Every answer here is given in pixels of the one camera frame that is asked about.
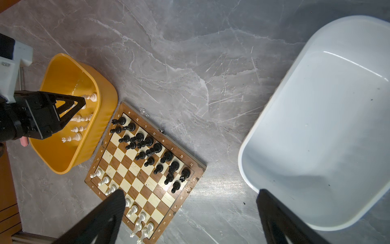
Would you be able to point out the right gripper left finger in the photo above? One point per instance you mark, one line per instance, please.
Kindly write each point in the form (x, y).
(100, 226)

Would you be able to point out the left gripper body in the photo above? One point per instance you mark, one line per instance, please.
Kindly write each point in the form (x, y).
(32, 115)

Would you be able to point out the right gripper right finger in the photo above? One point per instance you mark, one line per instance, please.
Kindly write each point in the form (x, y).
(281, 225)

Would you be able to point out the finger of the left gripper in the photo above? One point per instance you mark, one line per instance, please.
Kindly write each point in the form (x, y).
(65, 108)

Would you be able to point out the white plastic tray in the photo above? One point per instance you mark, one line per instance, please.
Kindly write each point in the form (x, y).
(321, 145)

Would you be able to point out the white chess piece in tray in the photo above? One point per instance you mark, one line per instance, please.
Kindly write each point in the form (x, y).
(75, 137)

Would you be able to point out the wooden chess board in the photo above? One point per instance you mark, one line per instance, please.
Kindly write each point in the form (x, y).
(155, 173)

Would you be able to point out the pink flat tool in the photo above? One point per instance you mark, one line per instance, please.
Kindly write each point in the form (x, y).
(24, 141)

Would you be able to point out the yellow plastic tray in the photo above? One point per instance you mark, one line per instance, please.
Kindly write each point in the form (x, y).
(66, 76)

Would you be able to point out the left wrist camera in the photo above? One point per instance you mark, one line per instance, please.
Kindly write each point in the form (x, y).
(14, 54)

